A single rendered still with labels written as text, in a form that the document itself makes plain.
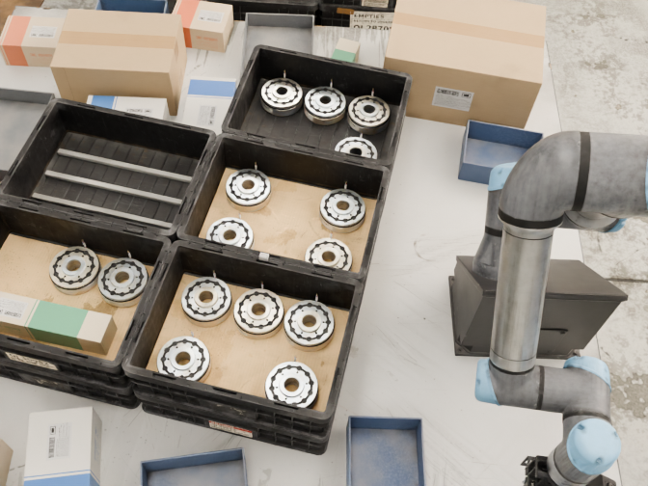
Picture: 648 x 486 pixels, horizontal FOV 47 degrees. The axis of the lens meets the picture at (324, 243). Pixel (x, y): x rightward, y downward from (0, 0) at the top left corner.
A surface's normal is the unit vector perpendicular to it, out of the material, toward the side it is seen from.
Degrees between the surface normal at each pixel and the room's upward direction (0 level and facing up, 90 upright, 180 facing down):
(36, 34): 0
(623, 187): 58
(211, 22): 0
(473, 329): 90
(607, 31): 0
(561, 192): 72
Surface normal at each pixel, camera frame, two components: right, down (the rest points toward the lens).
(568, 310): -0.02, 0.84
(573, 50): 0.04, -0.55
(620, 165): -0.19, -0.12
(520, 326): -0.15, 0.44
